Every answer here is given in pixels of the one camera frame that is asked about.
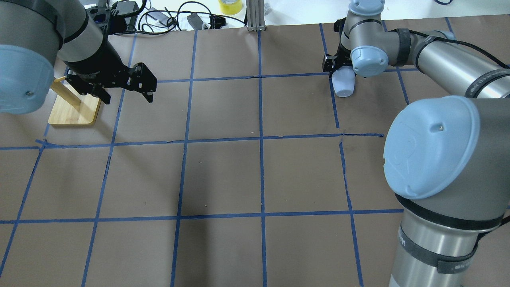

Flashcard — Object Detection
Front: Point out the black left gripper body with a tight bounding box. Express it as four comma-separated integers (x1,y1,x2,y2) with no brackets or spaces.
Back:
66,63,138,95

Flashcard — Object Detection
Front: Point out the black power adapter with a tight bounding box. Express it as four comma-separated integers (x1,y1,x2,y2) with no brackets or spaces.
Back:
186,13,208,30

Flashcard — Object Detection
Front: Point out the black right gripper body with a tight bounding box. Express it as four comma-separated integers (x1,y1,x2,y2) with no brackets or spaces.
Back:
322,43,352,73

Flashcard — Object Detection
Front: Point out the light blue plastic cup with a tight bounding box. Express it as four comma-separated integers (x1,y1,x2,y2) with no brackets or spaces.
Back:
331,66,355,98

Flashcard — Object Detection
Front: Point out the yellow tape roll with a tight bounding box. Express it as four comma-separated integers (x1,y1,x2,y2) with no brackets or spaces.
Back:
218,0,243,15

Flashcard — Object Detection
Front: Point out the wooden cup holder stand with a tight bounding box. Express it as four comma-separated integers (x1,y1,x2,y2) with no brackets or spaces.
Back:
48,77,101,126

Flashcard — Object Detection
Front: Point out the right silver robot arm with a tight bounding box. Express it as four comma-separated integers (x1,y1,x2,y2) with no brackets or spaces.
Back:
323,0,510,287

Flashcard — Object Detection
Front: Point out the aluminium frame post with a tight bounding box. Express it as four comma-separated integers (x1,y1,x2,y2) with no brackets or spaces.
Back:
246,0,266,31

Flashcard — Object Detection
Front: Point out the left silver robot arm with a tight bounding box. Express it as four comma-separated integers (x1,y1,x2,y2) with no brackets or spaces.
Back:
0,0,157,114

